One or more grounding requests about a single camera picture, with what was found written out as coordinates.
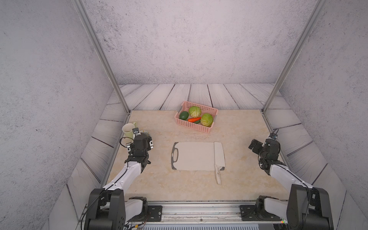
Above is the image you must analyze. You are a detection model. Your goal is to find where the aluminium mounting rail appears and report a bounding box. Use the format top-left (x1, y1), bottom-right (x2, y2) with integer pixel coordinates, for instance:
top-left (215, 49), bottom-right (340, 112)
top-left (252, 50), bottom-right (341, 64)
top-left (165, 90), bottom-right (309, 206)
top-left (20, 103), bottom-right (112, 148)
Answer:
top-left (75, 202), bottom-right (331, 230)

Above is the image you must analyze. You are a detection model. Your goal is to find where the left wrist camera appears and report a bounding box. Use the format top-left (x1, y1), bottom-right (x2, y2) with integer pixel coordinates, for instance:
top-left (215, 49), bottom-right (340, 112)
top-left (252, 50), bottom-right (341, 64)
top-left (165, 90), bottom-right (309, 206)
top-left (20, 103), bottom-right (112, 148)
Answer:
top-left (132, 127), bottom-right (141, 139)

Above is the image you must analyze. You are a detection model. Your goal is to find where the right green cabbage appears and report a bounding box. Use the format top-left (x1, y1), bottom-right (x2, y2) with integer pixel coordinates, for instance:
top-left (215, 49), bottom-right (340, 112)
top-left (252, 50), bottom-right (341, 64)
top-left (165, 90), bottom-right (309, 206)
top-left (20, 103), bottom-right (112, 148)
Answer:
top-left (200, 113), bottom-right (213, 127)

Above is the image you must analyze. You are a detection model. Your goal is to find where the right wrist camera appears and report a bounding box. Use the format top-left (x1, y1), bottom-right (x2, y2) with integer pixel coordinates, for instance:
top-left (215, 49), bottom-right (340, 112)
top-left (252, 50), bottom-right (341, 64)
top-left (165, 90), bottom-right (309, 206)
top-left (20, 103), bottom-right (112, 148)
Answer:
top-left (268, 132), bottom-right (278, 140)

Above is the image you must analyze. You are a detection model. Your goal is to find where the green avocado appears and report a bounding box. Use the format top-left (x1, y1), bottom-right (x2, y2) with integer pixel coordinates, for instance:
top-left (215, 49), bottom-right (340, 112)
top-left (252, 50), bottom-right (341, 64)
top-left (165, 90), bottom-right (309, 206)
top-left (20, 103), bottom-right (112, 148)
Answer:
top-left (179, 111), bottom-right (189, 120)

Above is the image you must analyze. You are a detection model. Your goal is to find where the green cabbage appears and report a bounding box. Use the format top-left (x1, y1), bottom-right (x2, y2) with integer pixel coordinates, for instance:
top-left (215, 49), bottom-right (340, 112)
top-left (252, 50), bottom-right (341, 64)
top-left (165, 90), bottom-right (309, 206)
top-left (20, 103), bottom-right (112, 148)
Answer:
top-left (188, 106), bottom-right (202, 118)
top-left (200, 113), bottom-right (213, 127)

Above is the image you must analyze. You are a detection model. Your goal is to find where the white cutting board grey rim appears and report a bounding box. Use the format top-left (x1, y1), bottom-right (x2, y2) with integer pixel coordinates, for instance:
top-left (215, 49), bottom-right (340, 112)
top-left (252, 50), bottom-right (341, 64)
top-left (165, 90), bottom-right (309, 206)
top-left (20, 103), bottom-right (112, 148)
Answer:
top-left (171, 142), bottom-right (215, 171)

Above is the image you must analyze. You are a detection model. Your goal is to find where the white plastic knife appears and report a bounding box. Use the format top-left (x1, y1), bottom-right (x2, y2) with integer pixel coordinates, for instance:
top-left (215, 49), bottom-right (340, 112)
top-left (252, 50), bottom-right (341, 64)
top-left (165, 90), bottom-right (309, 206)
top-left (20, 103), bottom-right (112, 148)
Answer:
top-left (214, 142), bottom-right (225, 185)

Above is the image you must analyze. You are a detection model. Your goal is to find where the light green mug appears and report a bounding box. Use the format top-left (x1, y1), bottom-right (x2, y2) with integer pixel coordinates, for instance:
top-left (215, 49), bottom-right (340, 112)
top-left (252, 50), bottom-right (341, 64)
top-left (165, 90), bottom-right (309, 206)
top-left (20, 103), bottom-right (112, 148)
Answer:
top-left (122, 122), bottom-right (137, 139)

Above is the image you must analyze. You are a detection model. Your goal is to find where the metal frame post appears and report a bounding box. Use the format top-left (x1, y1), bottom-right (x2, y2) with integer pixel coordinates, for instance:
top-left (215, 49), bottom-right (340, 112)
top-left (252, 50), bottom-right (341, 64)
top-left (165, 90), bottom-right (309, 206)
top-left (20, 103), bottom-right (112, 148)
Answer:
top-left (72, 0), bottom-right (131, 115)
top-left (261, 0), bottom-right (327, 115)

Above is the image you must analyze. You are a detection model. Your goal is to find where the pink plastic basket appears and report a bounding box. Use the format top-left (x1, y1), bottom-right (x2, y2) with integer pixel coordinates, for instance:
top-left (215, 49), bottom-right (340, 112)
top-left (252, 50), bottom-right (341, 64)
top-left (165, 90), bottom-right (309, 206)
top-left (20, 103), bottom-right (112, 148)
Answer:
top-left (174, 101), bottom-right (219, 133)

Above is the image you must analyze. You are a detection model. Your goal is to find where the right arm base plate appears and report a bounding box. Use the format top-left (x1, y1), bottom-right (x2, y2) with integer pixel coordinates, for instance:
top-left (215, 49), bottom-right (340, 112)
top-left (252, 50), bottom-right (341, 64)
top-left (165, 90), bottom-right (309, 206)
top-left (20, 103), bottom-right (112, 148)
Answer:
top-left (240, 204), bottom-right (282, 221)

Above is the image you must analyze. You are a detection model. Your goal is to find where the orange carrot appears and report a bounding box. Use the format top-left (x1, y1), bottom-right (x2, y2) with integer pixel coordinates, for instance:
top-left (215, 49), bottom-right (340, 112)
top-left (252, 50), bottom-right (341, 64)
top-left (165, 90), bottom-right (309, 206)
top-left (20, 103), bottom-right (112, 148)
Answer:
top-left (187, 117), bottom-right (201, 123)

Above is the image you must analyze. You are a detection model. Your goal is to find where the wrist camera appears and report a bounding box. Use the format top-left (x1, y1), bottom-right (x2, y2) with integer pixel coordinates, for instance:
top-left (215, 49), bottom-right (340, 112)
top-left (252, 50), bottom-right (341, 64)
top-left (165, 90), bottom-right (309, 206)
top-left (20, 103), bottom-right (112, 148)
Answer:
top-left (268, 132), bottom-right (278, 140)
top-left (132, 127), bottom-right (141, 139)

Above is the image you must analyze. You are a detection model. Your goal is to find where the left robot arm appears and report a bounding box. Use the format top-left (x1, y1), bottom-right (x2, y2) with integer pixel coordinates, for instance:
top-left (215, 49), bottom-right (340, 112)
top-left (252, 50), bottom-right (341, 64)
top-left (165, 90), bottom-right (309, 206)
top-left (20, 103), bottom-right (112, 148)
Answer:
top-left (81, 128), bottom-right (153, 230)

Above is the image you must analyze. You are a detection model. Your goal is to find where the left green cabbage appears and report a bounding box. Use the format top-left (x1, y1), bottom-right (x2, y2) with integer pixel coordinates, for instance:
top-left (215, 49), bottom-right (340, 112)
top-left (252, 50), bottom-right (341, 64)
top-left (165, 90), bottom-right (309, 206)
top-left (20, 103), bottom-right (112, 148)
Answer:
top-left (188, 106), bottom-right (202, 118)

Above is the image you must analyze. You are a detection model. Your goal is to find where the right metal frame post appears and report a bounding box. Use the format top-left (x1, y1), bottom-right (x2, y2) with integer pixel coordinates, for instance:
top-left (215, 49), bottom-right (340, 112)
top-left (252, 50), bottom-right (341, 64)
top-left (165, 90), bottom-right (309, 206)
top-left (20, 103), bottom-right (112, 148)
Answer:
top-left (261, 0), bottom-right (327, 115)

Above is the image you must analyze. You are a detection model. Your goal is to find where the dark bowl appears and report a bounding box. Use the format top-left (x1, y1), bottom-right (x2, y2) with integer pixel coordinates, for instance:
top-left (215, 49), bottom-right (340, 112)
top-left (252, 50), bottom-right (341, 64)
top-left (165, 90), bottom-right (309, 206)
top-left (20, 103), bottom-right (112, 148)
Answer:
top-left (140, 130), bottom-right (150, 136)

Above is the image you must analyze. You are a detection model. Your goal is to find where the left metal frame post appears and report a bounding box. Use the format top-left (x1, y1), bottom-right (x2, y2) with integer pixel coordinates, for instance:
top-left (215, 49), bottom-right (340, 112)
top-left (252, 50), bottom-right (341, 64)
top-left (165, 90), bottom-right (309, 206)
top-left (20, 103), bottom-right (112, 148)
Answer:
top-left (72, 0), bottom-right (131, 115)

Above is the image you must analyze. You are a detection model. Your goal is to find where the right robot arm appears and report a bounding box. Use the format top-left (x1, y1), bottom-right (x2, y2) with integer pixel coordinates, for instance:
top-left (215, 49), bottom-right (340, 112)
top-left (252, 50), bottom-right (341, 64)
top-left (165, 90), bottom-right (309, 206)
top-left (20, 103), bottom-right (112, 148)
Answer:
top-left (249, 135), bottom-right (334, 230)

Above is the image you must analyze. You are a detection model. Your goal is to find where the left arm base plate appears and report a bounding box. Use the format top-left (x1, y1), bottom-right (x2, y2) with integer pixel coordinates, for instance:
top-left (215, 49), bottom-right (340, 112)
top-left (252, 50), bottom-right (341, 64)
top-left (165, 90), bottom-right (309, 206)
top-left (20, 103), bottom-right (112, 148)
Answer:
top-left (130, 205), bottom-right (163, 222)

